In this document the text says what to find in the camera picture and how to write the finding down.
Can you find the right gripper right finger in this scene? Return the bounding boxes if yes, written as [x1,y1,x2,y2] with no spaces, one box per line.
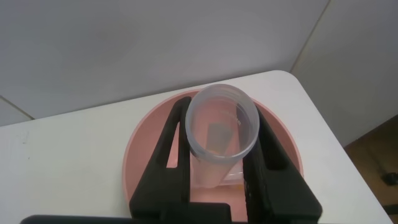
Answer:
[243,106,323,224]

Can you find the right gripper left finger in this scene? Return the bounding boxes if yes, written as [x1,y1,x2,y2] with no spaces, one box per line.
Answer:
[129,95,193,220]

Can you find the test tube with yellow pigment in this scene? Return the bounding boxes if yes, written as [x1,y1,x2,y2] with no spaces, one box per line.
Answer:
[185,83,261,189]

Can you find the pink plastic bowl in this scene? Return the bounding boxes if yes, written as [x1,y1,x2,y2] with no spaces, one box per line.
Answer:
[122,88,304,222]

